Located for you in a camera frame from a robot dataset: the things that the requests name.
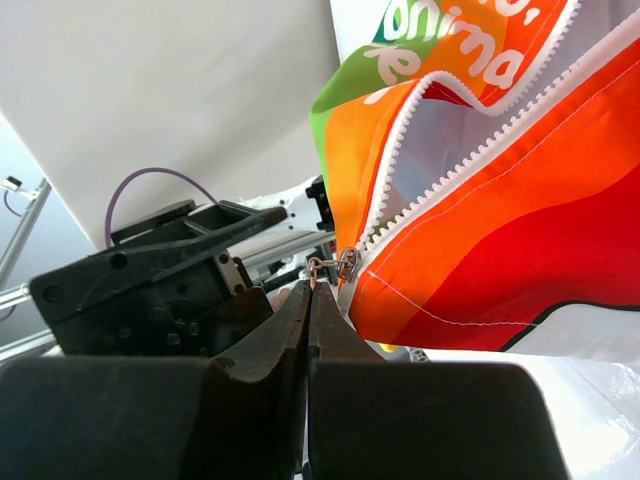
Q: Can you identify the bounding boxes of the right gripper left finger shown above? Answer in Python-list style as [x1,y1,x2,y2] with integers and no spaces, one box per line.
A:
[1,282,309,479]

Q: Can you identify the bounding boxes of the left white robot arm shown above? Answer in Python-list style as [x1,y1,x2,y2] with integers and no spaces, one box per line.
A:
[29,178,334,357]

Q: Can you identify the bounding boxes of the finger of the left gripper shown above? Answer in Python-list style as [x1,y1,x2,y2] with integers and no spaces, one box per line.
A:
[82,202,287,310]

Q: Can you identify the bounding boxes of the rainbow red white jacket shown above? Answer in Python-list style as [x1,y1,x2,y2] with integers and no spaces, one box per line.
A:
[311,1,639,364]

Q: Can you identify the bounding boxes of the external aluminium camera stand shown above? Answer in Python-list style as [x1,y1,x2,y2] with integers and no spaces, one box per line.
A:
[0,174,54,351]

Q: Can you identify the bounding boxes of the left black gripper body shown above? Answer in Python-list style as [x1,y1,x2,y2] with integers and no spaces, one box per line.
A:
[28,200,273,356]

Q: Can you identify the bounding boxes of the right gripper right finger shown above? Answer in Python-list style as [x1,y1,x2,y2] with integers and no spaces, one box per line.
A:
[308,283,568,479]

